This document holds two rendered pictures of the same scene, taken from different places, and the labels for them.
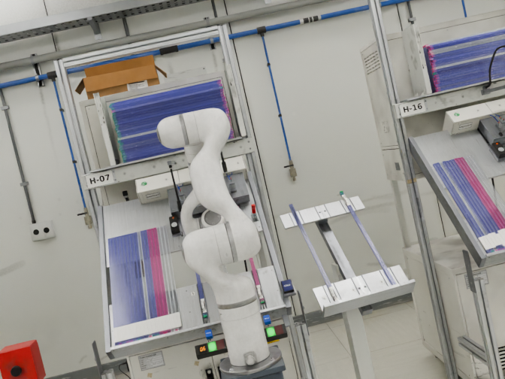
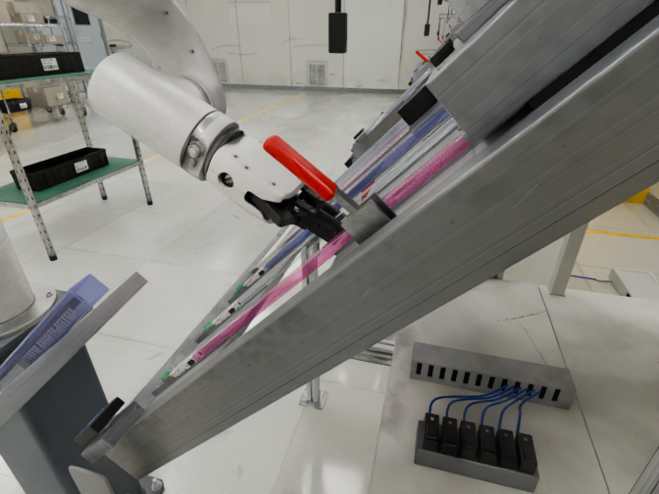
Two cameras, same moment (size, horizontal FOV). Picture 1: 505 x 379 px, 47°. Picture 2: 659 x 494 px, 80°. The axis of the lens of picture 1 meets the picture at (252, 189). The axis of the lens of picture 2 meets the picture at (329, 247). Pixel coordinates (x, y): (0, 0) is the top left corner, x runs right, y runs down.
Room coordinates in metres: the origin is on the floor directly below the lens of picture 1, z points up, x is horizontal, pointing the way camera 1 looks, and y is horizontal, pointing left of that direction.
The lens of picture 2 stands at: (2.48, -0.24, 1.17)
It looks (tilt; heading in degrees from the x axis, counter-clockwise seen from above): 29 degrees down; 109
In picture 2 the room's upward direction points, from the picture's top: straight up
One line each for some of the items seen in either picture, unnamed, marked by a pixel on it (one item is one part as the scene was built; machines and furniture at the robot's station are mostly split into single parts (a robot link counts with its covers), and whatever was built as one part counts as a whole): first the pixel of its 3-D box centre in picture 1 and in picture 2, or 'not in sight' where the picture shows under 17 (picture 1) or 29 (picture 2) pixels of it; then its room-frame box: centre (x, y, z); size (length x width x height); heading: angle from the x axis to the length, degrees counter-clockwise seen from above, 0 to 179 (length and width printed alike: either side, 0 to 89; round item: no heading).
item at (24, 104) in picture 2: not in sight; (11, 105); (-3.43, 3.65, 0.29); 0.40 x 0.30 x 0.14; 94
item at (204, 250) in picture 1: (217, 266); not in sight; (1.69, 0.15, 1.00); 0.19 x 0.12 x 0.24; 96
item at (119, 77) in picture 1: (141, 72); not in sight; (2.91, 0.41, 1.82); 0.68 x 0.30 x 0.20; 94
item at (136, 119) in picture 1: (173, 121); not in sight; (2.61, 0.28, 1.52); 0.51 x 0.13 x 0.27; 94
